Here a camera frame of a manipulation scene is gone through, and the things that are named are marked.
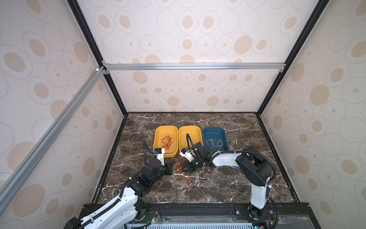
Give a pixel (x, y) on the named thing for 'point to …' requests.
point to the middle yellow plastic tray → (195, 132)
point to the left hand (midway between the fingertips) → (179, 160)
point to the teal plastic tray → (214, 139)
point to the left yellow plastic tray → (160, 132)
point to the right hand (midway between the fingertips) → (182, 170)
